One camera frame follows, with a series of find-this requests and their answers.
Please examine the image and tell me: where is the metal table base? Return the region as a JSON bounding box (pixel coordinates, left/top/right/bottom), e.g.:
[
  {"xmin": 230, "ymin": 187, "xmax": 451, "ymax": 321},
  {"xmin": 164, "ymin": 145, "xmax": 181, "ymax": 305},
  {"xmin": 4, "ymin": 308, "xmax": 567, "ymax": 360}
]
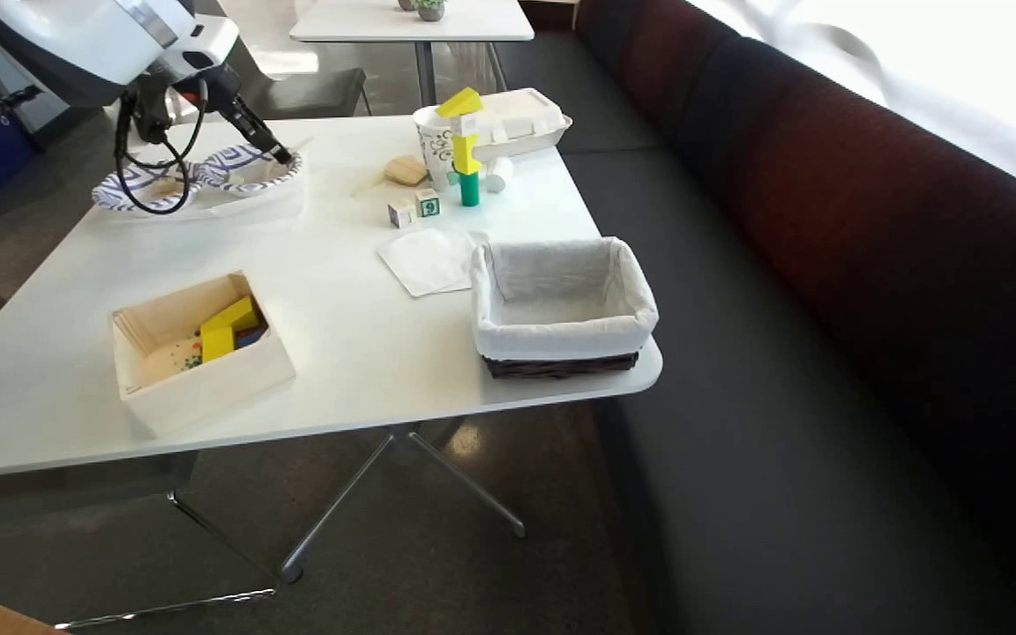
[{"xmin": 52, "ymin": 423, "xmax": 532, "ymax": 630}]

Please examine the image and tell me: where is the yellow rectangular wooden block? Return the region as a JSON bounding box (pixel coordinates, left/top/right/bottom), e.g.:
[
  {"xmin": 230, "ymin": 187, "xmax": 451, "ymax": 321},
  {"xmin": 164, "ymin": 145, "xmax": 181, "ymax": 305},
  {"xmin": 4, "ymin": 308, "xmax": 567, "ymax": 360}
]
[
  {"xmin": 193, "ymin": 313, "xmax": 239, "ymax": 367},
  {"xmin": 216, "ymin": 289, "xmax": 263, "ymax": 339}
]

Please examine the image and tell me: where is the pale wooden box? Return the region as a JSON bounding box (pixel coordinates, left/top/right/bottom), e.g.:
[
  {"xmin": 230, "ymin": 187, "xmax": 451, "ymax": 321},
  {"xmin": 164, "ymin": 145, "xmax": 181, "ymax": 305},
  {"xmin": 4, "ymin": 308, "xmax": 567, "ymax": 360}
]
[{"xmin": 105, "ymin": 267, "xmax": 299, "ymax": 442}]

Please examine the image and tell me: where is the green wooden cylinder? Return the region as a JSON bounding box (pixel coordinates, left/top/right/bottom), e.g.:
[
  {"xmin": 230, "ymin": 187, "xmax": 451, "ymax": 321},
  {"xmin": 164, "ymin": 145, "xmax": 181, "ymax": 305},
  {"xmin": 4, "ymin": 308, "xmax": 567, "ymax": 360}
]
[{"xmin": 455, "ymin": 163, "xmax": 485, "ymax": 213}]

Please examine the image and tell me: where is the black camera cable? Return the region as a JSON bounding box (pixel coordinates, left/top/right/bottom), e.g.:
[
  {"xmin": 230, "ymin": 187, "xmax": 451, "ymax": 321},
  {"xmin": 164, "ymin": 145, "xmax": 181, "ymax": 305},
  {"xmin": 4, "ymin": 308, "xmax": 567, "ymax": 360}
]
[{"xmin": 114, "ymin": 73, "xmax": 211, "ymax": 218}]

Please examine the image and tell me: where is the small yellow wooden block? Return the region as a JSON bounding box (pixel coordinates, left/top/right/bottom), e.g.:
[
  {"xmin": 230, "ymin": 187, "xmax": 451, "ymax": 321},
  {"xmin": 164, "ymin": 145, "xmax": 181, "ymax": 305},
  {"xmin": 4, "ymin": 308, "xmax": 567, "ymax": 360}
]
[{"xmin": 446, "ymin": 131, "xmax": 483, "ymax": 169}]

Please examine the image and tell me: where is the white foam takeout container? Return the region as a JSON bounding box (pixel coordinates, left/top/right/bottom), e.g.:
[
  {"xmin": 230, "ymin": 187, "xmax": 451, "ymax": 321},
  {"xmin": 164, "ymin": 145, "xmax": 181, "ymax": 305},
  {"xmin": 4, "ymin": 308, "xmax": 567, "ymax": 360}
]
[{"xmin": 457, "ymin": 86, "xmax": 573, "ymax": 159}]

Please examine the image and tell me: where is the printed paper cup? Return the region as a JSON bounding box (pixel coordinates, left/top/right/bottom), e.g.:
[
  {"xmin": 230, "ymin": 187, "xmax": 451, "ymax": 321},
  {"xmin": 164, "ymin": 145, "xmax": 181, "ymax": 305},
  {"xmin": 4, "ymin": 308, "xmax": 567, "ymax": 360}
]
[{"xmin": 407, "ymin": 102, "xmax": 466, "ymax": 183}]

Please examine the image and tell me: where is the dark wicker basket white liner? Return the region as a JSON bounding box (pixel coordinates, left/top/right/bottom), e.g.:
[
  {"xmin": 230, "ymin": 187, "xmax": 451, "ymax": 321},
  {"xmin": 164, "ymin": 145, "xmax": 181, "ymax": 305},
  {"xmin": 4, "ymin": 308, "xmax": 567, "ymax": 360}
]
[{"xmin": 466, "ymin": 232, "xmax": 664, "ymax": 382}]

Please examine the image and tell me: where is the yellow wedge block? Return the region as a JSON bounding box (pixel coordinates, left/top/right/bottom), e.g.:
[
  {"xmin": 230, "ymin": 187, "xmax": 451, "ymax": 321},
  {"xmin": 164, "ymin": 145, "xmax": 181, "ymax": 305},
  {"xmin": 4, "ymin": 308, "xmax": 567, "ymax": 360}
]
[{"xmin": 432, "ymin": 86, "xmax": 489, "ymax": 122}]

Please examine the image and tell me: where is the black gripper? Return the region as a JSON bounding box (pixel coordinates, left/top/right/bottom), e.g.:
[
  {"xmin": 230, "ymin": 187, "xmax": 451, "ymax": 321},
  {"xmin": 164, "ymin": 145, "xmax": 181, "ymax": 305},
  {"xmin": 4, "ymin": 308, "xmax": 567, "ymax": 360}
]
[{"xmin": 201, "ymin": 66, "xmax": 299, "ymax": 167}]

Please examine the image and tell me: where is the white side table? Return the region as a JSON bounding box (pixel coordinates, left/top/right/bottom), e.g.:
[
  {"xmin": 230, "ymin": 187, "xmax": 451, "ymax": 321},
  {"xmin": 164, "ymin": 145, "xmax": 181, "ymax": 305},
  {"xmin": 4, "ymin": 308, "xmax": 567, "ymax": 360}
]
[{"xmin": 288, "ymin": 0, "xmax": 534, "ymax": 113}]

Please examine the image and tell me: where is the blue patterned paper plate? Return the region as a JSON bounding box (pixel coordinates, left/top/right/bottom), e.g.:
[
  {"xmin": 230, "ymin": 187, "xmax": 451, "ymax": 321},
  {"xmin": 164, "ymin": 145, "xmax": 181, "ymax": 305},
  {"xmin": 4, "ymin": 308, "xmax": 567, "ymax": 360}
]
[
  {"xmin": 191, "ymin": 140, "xmax": 305, "ymax": 201},
  {"xmin": 86, "ymin": 163, "xmax": 205, "ymax": 218}
]

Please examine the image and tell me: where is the dark upholstered bench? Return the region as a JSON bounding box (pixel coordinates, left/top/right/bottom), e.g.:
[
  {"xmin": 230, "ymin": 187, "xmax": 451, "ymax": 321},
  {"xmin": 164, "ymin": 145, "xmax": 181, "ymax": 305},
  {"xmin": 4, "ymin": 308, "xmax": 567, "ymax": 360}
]
[{"xmin": 495, "ymin": 0, "xmax": 1016, "ymax": 635}]

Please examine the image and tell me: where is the grey green pot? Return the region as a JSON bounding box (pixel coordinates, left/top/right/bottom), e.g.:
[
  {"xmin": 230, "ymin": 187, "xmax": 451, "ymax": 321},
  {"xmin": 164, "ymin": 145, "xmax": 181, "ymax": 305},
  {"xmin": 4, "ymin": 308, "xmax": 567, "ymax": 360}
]
[{"xmin": 397, "ymin": 0, "xmax": 451, "ymax": 25}]

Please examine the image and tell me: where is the small white cup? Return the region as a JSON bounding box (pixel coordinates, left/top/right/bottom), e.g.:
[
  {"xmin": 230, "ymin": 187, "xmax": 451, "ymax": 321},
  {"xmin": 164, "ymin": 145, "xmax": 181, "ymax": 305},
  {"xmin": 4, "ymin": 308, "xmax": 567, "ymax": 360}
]
[{"xmin": 479, "ymin": 154, "xmax": 514, "ymax": 196}]

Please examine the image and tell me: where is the white paper napkin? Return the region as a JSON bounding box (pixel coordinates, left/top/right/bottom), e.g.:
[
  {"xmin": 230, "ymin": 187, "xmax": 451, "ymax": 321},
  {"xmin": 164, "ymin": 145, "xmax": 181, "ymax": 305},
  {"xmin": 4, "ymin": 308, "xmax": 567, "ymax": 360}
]
[{"xmin": 375, "ymin": 223, "xmax": 489, "ymax": 305}]

